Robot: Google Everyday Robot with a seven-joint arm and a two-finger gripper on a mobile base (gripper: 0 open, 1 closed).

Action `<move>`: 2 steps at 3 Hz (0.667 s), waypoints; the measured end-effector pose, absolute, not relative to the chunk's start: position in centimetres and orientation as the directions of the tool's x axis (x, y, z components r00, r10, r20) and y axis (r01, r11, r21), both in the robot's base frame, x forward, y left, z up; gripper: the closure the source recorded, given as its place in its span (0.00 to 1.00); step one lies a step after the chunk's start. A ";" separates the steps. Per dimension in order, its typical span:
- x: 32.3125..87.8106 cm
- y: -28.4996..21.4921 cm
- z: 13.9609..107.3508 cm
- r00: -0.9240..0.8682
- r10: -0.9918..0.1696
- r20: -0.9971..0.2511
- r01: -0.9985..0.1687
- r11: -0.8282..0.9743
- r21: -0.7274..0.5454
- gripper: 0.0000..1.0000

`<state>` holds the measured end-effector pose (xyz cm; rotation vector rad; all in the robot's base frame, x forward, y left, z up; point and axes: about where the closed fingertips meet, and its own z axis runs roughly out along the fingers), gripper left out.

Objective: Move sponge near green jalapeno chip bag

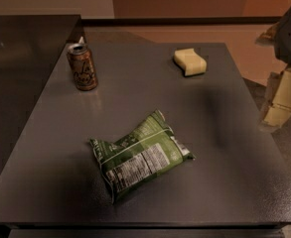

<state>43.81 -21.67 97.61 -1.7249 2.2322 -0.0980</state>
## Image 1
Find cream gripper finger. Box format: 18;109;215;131
258;65;291;133

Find yellow sponge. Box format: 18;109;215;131
173;49;207;77

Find green jalapeno chip bag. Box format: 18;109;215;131
89;110;195;202

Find orange LaCroix soda can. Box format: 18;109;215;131
67;43;98;91

